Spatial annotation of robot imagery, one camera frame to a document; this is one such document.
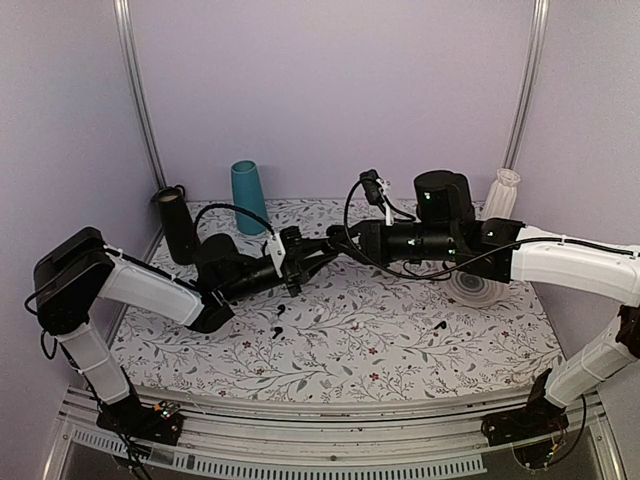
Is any swirl patterned plate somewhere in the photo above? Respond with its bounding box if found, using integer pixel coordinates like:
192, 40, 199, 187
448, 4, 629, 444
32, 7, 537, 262
444, 271, 508, 308

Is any black tapered vase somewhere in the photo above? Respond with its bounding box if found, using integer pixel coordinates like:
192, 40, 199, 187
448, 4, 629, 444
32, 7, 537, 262
152, 186, 199, 265

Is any white ribbed vase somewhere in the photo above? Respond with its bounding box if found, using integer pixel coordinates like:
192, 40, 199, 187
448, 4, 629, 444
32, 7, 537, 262
481, 168, 521, 220

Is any left aluminium post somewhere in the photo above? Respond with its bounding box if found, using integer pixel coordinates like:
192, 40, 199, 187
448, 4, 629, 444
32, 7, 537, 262
113, 0, 167, 189

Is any black gold-trim charging case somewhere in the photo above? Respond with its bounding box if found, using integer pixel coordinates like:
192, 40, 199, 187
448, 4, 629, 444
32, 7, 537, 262
326, 225, 346, 253

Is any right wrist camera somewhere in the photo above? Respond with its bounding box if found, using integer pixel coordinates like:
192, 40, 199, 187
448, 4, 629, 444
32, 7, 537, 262
359, 169, 395, 226

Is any aluminium front rail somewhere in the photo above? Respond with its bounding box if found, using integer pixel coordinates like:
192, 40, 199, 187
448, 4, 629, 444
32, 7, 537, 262
47, 384, 626, 480

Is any teal tapered vase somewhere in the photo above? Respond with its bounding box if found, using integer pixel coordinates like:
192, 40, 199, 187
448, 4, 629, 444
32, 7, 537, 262
231, 159, 268, 236

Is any aluminium post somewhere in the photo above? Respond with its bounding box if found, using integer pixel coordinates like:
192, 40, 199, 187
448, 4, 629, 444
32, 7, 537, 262
502, 0, 550, 170
113, 0, 167, 189

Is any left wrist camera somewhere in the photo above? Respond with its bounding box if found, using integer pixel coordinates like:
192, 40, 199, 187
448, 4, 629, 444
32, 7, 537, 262
266, 226, 302, 278

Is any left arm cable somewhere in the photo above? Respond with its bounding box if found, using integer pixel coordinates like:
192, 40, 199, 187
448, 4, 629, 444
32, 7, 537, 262
193, 202, 279, 246

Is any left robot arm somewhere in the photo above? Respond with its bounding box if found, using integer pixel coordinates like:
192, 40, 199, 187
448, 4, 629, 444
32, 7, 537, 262
24, 227, 338, 446

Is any right aluminium post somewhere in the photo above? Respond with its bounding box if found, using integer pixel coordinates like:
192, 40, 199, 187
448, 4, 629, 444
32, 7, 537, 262
502, 0, 550, 170

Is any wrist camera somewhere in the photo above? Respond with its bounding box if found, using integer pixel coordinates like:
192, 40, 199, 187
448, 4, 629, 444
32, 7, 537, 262
359, 169, 395, 226
266, 226, 302, 278

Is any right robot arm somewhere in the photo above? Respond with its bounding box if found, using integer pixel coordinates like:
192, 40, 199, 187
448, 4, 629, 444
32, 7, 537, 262
327, 170, 639, 446

